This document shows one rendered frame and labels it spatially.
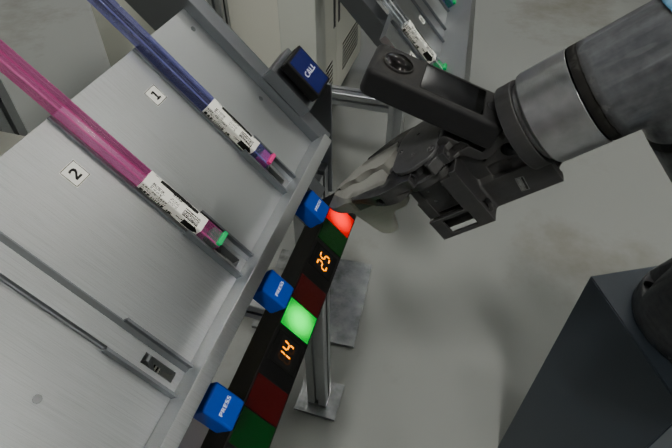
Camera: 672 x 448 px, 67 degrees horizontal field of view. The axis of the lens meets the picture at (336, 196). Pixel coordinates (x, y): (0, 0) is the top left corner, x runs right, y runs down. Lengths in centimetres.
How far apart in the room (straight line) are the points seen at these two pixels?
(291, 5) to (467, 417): 88
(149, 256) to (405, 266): 104
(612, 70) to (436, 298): 103
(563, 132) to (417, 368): 91
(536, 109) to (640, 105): 6
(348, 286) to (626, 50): 105
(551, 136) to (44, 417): 37
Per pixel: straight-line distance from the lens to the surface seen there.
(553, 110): 39
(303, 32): 83
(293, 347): 49
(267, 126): 55
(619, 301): 73
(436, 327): 129
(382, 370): 122
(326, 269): 54
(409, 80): 40
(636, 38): 38
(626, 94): 38
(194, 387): 39
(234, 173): 49
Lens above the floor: 107
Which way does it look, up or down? 43 degrees down
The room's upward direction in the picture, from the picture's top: straight up
